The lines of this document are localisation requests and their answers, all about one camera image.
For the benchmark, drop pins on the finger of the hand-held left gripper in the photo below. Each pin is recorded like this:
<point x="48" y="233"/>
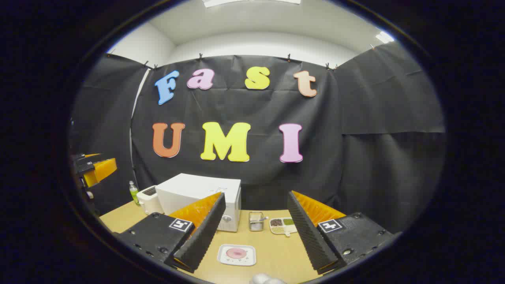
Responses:
<point x="103" y="169"/>

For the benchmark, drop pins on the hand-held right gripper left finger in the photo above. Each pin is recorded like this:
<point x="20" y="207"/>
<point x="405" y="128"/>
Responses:
<point x="205" y="232"/>

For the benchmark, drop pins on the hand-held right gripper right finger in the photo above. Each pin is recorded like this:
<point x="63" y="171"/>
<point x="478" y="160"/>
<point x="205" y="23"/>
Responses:
<point x="307" y="232"/>

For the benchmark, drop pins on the white square plate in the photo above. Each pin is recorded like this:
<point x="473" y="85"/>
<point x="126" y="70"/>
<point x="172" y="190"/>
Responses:
<point x="225" y="260"/>

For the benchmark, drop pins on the pink ham slice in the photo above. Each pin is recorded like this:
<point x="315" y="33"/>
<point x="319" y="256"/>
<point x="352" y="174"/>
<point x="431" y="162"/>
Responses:
<point x="236" y="253"/>

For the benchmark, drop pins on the white microwave oven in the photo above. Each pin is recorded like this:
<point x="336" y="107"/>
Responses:
<point x="197" y="187"/>

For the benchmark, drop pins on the white divided bean dish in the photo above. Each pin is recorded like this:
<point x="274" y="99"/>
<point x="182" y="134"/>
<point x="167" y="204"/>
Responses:
<point x="282" y="227"/>

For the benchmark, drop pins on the green drink bottle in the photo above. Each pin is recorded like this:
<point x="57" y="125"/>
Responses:
<point x="134" y="194"/>

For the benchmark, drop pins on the white toaster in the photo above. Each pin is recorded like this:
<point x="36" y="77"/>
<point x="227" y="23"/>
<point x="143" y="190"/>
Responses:
<point x="149" y="201"/>

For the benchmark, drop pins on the ceiling light panel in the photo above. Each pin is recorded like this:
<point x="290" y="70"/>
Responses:
<point x="384" y="37"/>
<point x="244" y="2"/>

